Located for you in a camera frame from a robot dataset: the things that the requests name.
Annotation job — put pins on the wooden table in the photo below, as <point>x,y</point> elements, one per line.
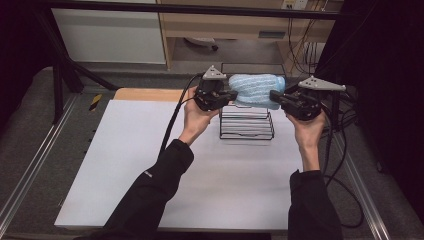
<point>150,95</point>

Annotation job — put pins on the person's left hand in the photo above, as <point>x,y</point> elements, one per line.
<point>195,125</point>

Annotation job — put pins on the white cabinet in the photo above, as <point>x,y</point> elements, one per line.
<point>110,36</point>

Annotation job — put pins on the wooden desk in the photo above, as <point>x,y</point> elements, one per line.
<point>233,26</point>

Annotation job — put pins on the white table board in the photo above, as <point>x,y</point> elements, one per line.
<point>110,160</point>

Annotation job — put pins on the blue striped cloth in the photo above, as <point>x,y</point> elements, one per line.
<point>255,90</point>

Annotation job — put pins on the white wall socket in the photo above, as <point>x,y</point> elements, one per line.
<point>295,4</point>

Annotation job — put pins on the black metal frame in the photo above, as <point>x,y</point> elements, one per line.
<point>186,9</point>

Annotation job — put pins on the aluminium floor rail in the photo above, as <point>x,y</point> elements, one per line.
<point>360,186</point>
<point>36,156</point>

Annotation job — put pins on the black curtain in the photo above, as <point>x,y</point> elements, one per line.
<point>390,83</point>

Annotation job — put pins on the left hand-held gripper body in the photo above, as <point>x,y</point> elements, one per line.
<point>210,95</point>

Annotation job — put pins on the yellow black floor tape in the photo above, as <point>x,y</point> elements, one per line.
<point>95,102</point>

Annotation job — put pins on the person's right hand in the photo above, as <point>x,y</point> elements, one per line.
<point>308,131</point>

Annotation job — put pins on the chair base with wheel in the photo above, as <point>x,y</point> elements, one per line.
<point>203,42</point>

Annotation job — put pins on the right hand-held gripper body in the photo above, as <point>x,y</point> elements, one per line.
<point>305,103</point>

